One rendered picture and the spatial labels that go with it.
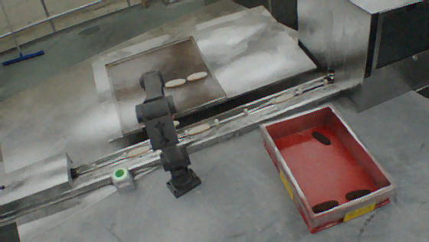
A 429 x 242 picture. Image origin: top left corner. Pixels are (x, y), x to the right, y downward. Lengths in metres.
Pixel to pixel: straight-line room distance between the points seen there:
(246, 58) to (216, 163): 0.62
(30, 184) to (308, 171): 1.12
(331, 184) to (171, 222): 0.60
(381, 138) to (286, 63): 0.60
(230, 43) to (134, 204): 0.98
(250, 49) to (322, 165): 0.76
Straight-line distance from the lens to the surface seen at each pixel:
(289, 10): 3.51
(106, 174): 1.49
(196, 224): 1.28
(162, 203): 1.36
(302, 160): 1.41
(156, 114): 0.93
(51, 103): 2.15
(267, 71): 1.73
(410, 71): 1.72
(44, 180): 1.54
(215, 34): 1.96
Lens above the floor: 1.90
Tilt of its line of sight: 42 degrees down
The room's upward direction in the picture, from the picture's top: 11 degrees counter-clockwise
